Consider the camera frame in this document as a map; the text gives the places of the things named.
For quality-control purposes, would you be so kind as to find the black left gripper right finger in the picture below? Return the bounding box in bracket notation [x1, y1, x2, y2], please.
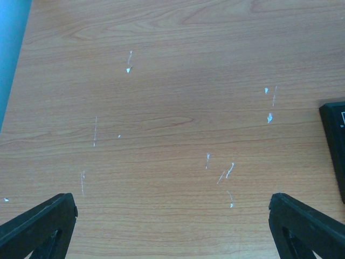
[268, 193, 344, 258]

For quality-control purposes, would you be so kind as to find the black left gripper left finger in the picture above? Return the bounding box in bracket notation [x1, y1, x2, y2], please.
[1, 193, 78, 258]

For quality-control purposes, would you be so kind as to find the black and white chessboard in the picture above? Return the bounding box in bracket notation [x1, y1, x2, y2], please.
[319, 101, 344, 203]

